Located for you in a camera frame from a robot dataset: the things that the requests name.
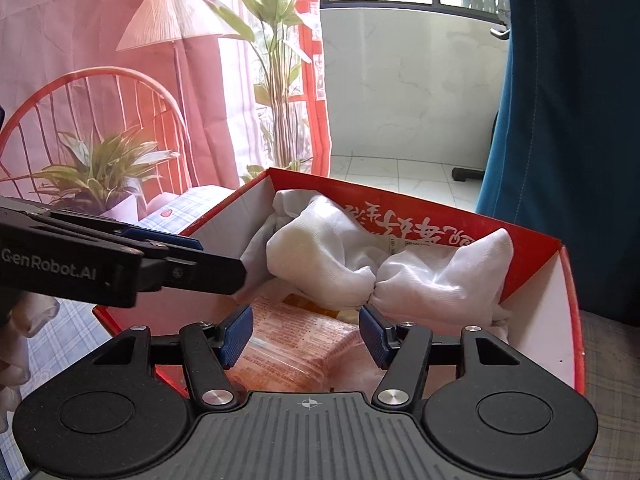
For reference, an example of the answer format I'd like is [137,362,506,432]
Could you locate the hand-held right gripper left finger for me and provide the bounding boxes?
[75,304,254,408]

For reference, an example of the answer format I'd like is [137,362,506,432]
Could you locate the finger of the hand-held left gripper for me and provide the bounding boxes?
[140,245,248,296]
[112,225,205,252]

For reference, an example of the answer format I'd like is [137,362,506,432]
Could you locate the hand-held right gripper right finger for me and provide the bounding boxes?
[359,304,551,408]

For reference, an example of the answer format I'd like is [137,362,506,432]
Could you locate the orange printed plastic packet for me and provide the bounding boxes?
[227,294,363,392]

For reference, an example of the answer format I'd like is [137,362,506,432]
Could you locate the white soft cloth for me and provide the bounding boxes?
[265,189,515,343]

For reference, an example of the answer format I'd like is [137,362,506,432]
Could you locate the red cardboard box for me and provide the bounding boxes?
[92,167,586,396]

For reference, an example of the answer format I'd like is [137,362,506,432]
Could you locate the person's left hand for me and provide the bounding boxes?
[0,292,62,433]

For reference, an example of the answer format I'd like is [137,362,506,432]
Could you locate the plaid strawberry bed sheet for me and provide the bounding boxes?
[0,185,236,466]

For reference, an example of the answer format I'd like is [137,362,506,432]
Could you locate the grey checked cover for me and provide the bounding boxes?
[577,307,640,480]

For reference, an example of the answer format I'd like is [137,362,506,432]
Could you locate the pink printed curtain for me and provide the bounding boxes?
[0,0,333,211]

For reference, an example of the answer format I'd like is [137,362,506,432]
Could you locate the blue curtain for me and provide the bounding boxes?
[475,0,640,322]

